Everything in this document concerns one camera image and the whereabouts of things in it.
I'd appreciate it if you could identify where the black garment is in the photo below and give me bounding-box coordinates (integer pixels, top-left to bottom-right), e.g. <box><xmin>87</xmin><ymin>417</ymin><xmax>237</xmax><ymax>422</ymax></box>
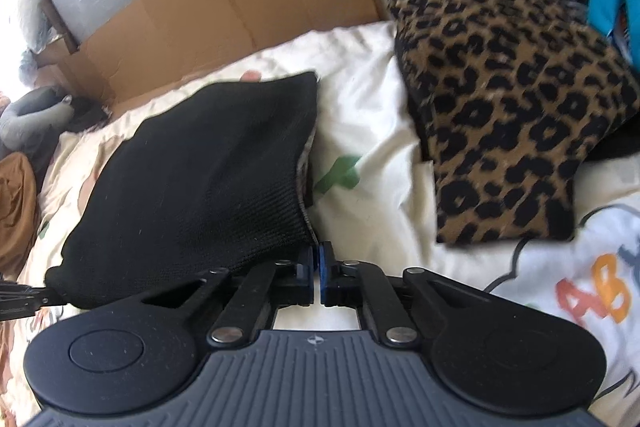
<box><xmin>65</xmin><ymin>94</ymin><xmax>114</xmax><ymax>134</ymax></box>
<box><xmin>580</xmin><ymin>127</ymin><xmax>640</xmax><ymax>164</ymax></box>

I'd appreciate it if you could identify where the brown cardboard sheet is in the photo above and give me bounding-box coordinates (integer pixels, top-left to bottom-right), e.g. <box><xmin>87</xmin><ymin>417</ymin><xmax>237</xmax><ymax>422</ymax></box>
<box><xmin>35</xmin><ymin>0</ymin><xmax>389</xmax><ymax>116</ymax></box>

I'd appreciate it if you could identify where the brown garment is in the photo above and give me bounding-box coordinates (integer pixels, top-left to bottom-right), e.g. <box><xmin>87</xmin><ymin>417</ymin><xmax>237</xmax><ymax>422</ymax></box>
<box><xmin>0</xmin><ymin>152</ymin><xmax>42</xmax><ymax>269</ymax></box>

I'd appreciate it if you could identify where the black shorts bear print trim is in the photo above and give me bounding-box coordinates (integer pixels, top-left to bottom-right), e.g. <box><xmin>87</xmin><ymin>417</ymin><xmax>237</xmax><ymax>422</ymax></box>
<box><xmin>45</xmin><ymin>71</ymin><xmax>322</xmax><ymax>311</ymax></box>

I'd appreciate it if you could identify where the leopard print garment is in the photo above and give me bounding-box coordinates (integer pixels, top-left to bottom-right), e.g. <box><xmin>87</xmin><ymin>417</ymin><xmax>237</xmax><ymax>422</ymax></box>
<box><xmin>386</xmin><ymin>0</ymin><xmax>640</xmax><ymax>249</ymax></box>

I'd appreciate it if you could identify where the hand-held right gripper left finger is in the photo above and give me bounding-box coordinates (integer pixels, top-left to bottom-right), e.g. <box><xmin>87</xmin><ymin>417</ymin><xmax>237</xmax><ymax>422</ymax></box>
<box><xmin>142</xmin><ymin>244</ymin><xmax>317</xmax><ymax>349</ymax></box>

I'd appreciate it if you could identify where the cream printed bedsheet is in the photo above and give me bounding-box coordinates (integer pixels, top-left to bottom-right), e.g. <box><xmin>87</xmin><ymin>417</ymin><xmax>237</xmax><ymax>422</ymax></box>
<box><xmin>0</xmin><ymin>22</ymin><xmax>640</xmax><ymax>427</ymax></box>

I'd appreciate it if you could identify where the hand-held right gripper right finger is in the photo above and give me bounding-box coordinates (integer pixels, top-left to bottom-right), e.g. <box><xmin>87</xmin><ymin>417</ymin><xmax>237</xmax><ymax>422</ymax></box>
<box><xmin>319</xmin><ymin>241</ymin><xmax>493</xmax><ymax>349</ymax></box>

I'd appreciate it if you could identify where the grey garment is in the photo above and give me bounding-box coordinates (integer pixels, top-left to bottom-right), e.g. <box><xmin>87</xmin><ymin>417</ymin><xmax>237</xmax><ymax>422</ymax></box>
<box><xmin>0</xmin><ymin>88</ymin><xmax>77</xmax><ymax>158</ymax></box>

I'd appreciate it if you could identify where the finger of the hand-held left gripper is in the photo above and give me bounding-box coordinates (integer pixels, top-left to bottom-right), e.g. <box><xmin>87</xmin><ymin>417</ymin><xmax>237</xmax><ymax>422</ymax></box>
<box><xmin>0</xmin><ymin>279</ymin><xmax>66</xmax><ymax>324</ymax></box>

